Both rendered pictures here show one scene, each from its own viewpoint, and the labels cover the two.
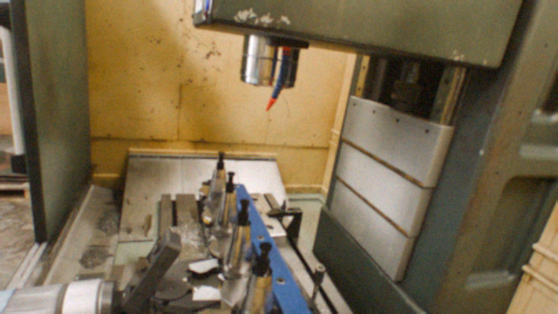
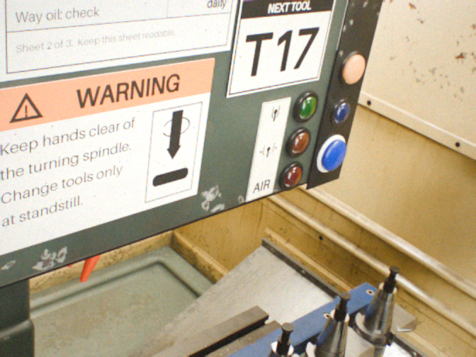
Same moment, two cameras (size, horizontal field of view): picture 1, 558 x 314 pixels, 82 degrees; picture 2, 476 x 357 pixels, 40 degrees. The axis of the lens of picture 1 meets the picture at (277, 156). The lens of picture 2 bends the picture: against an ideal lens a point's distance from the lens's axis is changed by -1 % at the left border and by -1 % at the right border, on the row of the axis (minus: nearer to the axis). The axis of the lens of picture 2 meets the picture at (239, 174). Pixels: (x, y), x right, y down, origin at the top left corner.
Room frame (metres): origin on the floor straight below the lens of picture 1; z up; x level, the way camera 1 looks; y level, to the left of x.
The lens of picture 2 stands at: (0.87, 0.59, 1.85)
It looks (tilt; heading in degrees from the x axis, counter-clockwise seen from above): 28 degrees down; 244
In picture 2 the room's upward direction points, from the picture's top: 10 degrees clockwise
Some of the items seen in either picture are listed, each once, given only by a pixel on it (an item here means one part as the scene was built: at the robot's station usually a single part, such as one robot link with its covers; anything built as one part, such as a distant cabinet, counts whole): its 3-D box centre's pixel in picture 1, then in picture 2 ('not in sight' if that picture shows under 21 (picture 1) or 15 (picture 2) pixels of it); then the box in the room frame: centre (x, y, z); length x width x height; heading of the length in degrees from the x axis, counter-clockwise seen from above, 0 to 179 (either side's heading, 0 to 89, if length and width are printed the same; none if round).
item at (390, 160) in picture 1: (374, 179); not in sight; (1.08, -0.36, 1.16); 0.48 x 0.05 x 0.51; 21
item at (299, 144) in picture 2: not in sight; (299, 143); (0.62, 0.17, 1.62); 0.02 x 0.01 x 0.02; 21
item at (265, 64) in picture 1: (270, 62); not in sight; (0.92, 0.06, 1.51); 0.16 x 0.16 x 0.12
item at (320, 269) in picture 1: (316, 285); not in sight; (0.72, -0.16, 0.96); 0.03 x 0.03 x 0.13
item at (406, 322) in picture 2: not in sight; (395, 316); (0.27, -0.02, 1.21); 0.07 x 0.05 x 0.01; 111
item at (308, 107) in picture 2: not in sight; (307, 107); (0.62, 0.17, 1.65); 0.02 x 0.01 x 0.02; 21
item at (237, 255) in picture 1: (240, 241); (333, 334); (0.42, 0.04, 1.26); 0.04 x 0.04 x 0.07
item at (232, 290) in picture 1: (244, 291); (351, 344); (0.37, 0.02, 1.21); 0.07 x 0.05 x 0.01; 111
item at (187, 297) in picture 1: (191, 299); not in sight; (0.37, 0.09, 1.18); 0.09 x 0.05 x 0.02; 95
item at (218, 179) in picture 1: (218, 182); not in sight; (0.63, 0.12, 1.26); 0.04 x 0.04 x 0.07
